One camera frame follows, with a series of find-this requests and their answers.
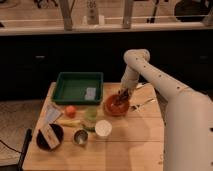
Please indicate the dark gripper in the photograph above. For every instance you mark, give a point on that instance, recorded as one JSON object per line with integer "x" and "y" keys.
{"x": 125, "y": 92}

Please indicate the dark grape bunch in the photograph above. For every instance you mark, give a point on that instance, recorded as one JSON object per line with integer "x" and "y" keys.
{"x": 120, "y": 99}

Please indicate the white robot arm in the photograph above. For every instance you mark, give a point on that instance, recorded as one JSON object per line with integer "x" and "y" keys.
{"x": 188, "y": 131}

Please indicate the red bowl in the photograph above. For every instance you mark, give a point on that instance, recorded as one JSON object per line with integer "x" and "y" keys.
{"x": 112, "y": 108}

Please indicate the black bowl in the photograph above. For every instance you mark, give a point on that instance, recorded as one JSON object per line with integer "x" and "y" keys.
{"x": 42, "y": 143}

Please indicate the white card in tray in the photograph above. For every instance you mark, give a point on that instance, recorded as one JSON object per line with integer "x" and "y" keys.
{"x": 90, "y": 93}

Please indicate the white cup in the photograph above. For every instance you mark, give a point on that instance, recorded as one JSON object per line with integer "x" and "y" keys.
{"x": 103, "y": 128}

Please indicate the green plastic tray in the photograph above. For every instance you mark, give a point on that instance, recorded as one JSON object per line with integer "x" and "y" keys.
{"x": 70, "y": 88}

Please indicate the orange fruit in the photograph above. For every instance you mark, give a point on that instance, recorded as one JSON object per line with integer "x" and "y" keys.
{"x": 70, "y": 111}

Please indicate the small metal cup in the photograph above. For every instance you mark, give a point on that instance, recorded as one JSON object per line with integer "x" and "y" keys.
{"x": 81, "y": 137}

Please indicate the yellow banana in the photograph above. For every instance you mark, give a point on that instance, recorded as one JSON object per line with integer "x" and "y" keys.
{"x": 69, "y": 123}

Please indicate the white paper packet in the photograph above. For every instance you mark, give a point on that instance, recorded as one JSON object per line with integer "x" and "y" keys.
{"x": 52, "y": 114}

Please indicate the wooden block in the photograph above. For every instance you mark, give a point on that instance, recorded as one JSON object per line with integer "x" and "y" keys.
{"x": 50, "y": 136}

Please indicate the black bar at table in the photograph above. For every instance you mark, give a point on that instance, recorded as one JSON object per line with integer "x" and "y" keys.
{"x": 27, "y": 140}

